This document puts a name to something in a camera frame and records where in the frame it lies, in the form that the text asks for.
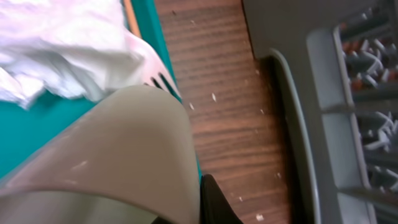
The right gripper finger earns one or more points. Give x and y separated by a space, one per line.
214 205

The white paper cup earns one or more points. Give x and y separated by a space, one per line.
130 159

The white napkin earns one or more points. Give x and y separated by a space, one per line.
72 49

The grey plastic dishwasher rack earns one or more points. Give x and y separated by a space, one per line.
336 64

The white plastic fork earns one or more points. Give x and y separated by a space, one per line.
150 69

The teal plastic serving tray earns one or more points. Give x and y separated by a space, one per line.
25 131

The wooden chopstick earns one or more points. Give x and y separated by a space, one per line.
131 18

